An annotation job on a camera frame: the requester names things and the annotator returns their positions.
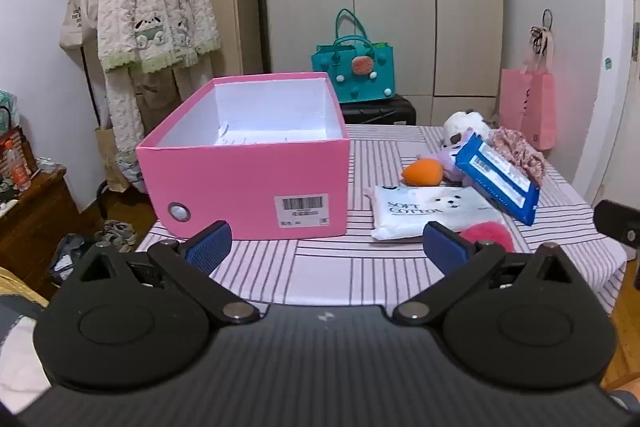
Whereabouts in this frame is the floral fabric scrunchie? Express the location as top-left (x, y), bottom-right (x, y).
top-left (487, 127), bottom-right (548, 186)

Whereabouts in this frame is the plain brown paper bag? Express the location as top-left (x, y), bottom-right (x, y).
top-left (95, 124), bottom-right (131, 192)

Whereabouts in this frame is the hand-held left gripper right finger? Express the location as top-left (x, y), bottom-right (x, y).
top-left (392, 221), bottom-right (581, 325)

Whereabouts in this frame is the pink tote bag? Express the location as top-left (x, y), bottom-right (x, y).
top-left (500, 59), bottom-right (558, 152)

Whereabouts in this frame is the dark wooden side cabinet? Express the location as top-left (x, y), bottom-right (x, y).
top-left (0, 164), bottom-right (81, 303)

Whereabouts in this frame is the teal felt handbag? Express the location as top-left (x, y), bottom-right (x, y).
top-left (311, 9), bottom-right (396, 104)

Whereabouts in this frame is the blue wipes packet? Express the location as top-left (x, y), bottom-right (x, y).
top-left (454, 133), bottom-right (542, 227)

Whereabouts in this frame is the white door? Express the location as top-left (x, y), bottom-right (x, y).
top-left (570, 0), bottom-right (640, 208)

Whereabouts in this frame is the dark woven basket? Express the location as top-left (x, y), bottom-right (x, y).
top-left (0, 107), bottom-right (39, 176)

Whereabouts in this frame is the wall hook with hair ties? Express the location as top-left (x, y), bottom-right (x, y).
top-left (530, 9), bottom-right (556, 58)

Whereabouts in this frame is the green patterned packet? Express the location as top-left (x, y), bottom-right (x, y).
top-left (0, 89), bottom-right (20, 131)

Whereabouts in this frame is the grey wardrobe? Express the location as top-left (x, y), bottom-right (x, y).
top-left (255, 0), bottom-right (506, 126)

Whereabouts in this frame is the purple plush toy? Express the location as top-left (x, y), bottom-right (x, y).
top-left (417, 132), bottom-right (481, 186)

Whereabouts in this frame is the white plush toy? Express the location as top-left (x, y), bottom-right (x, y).
top-left (442, 109), bottom-right (493, 148)

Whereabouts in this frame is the white cotton tissue pack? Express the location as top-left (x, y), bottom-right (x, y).
top-left (370, 184), bottom-right (507, 243)

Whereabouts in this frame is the black suitcase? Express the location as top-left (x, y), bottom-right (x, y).
top-left (340, 94), bottom-right (418, 126)

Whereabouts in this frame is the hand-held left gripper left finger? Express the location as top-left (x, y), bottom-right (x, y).
top-left (67, 221), bottom-right (261, 325)

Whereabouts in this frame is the orange drink bottle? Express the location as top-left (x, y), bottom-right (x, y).
top-left (0, 139), bottom-right (31, 191)

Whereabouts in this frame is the yellow blanket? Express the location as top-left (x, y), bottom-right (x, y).
top-left (0, 267), bottom-right (32, 299)

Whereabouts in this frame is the pink storage box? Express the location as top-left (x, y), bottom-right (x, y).
top-left (135, 73), bottom-right (351, 242)

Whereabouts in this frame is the striped tablecloth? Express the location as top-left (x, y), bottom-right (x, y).
top-left (132, 124), bottom-right (628, 314)

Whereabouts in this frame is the grey white cloth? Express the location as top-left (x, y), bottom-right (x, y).
top-left (0, 297), bottom-right (52, 410)

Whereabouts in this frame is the pink fluffy puff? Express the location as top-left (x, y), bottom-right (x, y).
top-left (459, 221), bottom-right (516, 254)

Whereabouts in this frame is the dark plastic bag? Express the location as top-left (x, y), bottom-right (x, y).
top-left (49, 234), bottom-right (95, 284)

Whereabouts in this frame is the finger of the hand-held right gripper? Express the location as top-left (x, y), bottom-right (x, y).
top-left (592, 199), bottom-right (640, 254)

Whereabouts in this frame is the printed plastic bag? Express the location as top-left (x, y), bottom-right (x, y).
top-left (117, 151), bottom-right (149, 194)

